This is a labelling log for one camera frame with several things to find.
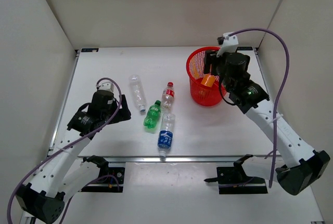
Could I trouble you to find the orange juice bottle gold cap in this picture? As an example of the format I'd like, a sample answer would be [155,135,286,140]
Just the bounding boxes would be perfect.
[201,74,215,88]

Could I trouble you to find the clear bottle white cap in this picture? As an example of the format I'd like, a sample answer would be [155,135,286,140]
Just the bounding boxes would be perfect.
[129,75,146,113]

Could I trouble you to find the orange soda bottle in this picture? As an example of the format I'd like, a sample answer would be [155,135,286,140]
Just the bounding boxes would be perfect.
[197,87,211,100]

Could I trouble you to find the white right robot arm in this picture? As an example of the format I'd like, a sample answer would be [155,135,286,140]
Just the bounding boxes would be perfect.
[203,50,330,195]

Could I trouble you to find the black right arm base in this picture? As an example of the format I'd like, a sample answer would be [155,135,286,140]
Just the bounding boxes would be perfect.
[204,154,268,195]

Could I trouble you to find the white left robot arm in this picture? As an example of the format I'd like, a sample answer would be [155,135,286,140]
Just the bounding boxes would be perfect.
[15,88,131,223]

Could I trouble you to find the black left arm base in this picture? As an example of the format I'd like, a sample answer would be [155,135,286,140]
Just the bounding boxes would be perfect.
[81,161,125,193]

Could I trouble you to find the red mesh plastic bin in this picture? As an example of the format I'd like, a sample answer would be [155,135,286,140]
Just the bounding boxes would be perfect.
[186,46,222,107]

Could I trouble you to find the green Sprite bottle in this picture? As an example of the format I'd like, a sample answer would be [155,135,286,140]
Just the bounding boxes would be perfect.
[143,100,161,132]

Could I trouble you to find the clear bottle blue label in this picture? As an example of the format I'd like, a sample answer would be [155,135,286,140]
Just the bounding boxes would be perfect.
[157,113,175,160]

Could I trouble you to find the clear bottle red label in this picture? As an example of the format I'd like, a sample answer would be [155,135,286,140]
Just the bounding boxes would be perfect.
[161,82,175,109]

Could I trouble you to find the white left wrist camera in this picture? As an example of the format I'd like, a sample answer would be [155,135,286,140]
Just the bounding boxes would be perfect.
[96,81,114,94]

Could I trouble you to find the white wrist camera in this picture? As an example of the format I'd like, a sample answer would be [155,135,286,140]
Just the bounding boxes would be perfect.
[96,81,114,94]
[216,32,239,57]

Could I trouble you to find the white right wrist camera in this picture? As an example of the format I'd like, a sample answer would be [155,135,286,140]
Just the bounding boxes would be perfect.
[216,32,239,57]

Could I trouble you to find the aluminium table edge rail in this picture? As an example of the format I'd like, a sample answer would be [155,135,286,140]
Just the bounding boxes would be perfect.
[46,155,281,164]

